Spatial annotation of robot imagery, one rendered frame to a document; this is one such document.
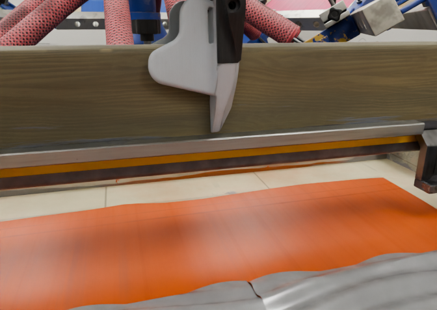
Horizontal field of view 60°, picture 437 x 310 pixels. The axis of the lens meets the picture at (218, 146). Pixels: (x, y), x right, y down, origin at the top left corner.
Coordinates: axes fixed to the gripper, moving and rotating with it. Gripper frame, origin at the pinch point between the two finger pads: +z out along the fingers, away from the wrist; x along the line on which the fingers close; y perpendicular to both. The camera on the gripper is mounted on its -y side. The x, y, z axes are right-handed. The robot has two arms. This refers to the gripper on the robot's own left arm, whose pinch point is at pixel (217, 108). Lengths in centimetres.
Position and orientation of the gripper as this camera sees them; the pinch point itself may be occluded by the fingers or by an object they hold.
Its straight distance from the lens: 29.9
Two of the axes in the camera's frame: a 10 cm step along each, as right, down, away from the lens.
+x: 2.6, 3.0, -9.2
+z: 0.0, 9.5, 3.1
